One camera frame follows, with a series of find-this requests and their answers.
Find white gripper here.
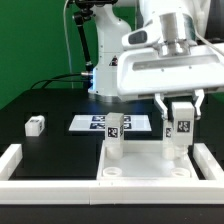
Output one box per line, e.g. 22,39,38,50
117,19,224,120

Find white square table top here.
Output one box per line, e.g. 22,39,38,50
97,140,198,180

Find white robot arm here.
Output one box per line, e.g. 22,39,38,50
89,0,224,118

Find white U-shaped obstacle fence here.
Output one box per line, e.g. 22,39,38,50
0,144,224,205

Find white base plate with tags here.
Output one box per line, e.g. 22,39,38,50
69,115,151,132

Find black cables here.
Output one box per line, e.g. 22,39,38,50
29,73,93,91

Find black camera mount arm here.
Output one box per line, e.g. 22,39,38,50
72,0,118,73

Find white cable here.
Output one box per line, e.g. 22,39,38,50
62,0,75,90

